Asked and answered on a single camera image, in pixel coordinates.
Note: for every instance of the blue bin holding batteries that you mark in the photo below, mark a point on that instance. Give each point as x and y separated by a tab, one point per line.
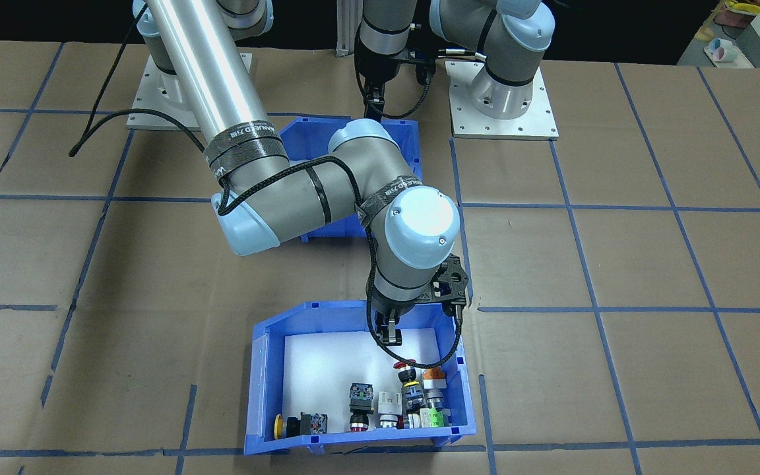
301	142

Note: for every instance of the blue bin holding push buttons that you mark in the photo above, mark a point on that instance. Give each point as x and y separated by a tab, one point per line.
268	382

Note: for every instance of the red mushroom emergency stop button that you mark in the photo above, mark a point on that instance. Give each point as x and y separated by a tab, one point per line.
410	379

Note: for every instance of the red black push button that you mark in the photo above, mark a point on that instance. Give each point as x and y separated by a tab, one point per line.
360	396

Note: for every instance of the green terminal block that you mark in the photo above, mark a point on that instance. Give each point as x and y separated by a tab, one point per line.
431	417

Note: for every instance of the yellow mushroom push button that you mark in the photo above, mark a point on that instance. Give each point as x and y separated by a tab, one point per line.
301	425

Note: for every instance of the pink and blue cups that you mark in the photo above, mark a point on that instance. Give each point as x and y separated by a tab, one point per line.
722	51

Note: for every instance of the yellow floor item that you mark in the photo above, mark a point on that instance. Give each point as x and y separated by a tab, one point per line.
746	6

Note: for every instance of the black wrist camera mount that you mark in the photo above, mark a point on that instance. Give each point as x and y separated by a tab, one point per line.
452	284
419	64

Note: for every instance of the grey metal frame post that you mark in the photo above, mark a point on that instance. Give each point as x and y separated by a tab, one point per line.
347	33

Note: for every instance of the orange push button switch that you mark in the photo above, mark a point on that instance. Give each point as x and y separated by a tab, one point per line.
433	380

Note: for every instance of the white push button switch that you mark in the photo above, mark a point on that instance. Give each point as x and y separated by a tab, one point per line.
390	404

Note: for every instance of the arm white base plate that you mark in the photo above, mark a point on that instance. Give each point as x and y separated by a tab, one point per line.
149	113
538	125

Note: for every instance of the black cloth frame cover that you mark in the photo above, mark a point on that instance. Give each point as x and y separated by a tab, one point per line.
617	30

